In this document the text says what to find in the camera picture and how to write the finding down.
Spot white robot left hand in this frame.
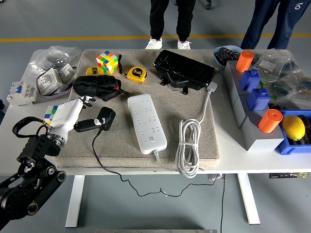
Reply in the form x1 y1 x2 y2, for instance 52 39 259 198
47 95 105 141

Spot black power adapter with cord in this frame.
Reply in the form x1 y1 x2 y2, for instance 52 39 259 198
92 106 218 197

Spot white power strip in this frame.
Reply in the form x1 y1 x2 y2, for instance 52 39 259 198
127 94 168 155

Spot small colourful puzzle cube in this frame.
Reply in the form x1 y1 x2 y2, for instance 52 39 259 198
45 104 60 126

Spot purple tray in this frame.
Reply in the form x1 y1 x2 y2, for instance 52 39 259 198
35 70 73 98

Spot black fabric pouch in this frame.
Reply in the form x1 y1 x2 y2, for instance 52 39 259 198
72 75 129 102

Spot white circuit breaker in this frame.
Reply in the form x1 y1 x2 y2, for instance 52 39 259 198
6 81 37 107

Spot round yellow tape measure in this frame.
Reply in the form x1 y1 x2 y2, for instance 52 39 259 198
86 66 104 77

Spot clear bag of screws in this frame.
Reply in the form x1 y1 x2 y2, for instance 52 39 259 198
28 46 82 76

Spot person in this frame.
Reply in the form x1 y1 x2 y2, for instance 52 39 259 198
240 0 311 50
145 0 196 50
0 98 7 119

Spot large colourful puzzle cube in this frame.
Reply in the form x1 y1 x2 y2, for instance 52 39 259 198
96 50 119 74

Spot white table leg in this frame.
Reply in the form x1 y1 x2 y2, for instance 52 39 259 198
65 174 86 229
237 173 261 225

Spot grey-brown mat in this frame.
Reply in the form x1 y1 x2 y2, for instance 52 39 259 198
53 50 221 169

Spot black wrapped electronic device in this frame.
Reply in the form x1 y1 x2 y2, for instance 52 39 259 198
153 50 219 95

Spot light blue bowl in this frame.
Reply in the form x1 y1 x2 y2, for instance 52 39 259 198
213 45 243 68

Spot grey box under table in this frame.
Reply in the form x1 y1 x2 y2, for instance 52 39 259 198
207 173 226 182

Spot grey holder box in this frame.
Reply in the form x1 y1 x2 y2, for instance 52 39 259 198
230 93 272 129
223 59 264 106
239 111 285 151

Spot black component packets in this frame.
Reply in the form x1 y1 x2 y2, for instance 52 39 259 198
216 48 240 61

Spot orange cylinder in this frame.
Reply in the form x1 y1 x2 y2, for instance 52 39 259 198
258 109 284 133
235 50 255 73

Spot blue plastic block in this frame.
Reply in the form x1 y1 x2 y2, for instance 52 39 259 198
240 69 262 92
246 88 271 111

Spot clear bag of components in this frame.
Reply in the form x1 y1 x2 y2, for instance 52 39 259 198
264 70 311 110
252 50 304 81

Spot blue storage bin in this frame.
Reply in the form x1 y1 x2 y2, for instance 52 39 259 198
275 109 311 155

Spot yellow lemon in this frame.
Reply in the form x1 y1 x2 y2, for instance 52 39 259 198
281 116 306 141

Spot black table control panel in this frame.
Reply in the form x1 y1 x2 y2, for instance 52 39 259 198
269 172 309 180

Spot white wall socket module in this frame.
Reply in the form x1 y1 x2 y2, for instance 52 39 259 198
38 67 64 96
58 63 78 83

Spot yellow tape measure with strap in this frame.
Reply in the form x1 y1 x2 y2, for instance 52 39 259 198
118 54 148 84

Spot white power strip cord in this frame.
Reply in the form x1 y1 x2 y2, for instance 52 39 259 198
152 82 219 180

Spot thin black cable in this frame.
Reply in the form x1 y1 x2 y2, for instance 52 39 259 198
219 173 225 233

